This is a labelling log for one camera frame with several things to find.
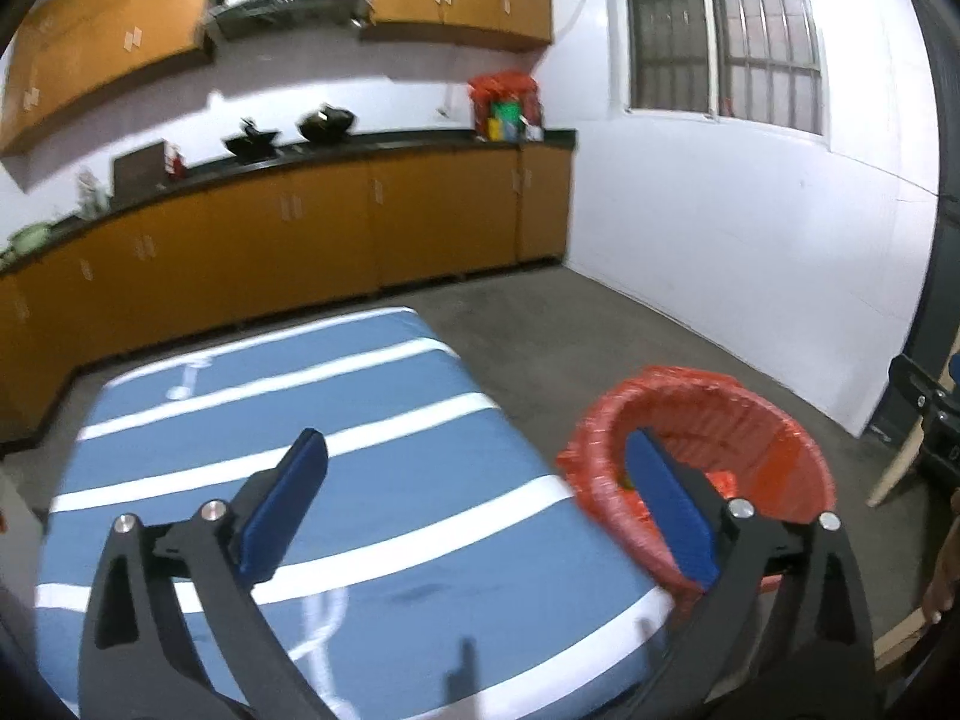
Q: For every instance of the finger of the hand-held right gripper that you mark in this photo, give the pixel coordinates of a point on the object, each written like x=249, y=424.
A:
x=911, y=382

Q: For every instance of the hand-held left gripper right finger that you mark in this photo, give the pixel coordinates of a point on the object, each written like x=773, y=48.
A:
x=671, y=510

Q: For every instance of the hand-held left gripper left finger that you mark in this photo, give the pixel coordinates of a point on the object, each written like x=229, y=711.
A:
x=281, y=510

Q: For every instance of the red lined waste basket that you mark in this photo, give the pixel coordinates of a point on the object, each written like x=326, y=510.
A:
x=750, y=435

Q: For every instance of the person's right hand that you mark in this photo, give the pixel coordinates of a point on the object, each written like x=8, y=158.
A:
x=946, y=585

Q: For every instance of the light wooden stick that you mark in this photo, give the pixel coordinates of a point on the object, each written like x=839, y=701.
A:
x=900, y=465

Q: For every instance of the blue white striped tablecloth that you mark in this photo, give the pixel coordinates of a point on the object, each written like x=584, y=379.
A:
x=375, y=420

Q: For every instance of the wooden lower cabinets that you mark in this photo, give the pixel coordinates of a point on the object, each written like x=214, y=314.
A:
x=300, y=232

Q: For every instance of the red bottle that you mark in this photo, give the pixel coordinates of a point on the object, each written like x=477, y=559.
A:
x=177, y=163

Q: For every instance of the dark cutting board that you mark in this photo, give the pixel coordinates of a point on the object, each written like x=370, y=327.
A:
x=139, y=172

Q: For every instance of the clear jars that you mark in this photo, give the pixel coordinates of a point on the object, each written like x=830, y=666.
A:
x=92, y=195

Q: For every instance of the green basin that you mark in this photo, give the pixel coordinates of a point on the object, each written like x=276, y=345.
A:
x=30, y=238

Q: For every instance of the black wok with lid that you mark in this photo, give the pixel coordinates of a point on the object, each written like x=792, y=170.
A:
x=326, y=126

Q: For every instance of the black kitchen countertop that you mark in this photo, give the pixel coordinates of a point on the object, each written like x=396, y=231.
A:
x=420, y=141

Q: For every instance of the barred window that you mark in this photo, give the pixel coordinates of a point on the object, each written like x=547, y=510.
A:
x=720, y=30

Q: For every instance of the white cup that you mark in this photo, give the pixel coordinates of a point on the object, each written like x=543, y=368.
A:
x=534, y=133

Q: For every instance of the green box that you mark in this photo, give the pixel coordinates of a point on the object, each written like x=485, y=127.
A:
x=508, y=120

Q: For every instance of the red bag of goods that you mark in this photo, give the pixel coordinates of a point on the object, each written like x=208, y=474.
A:
x=502, y=86

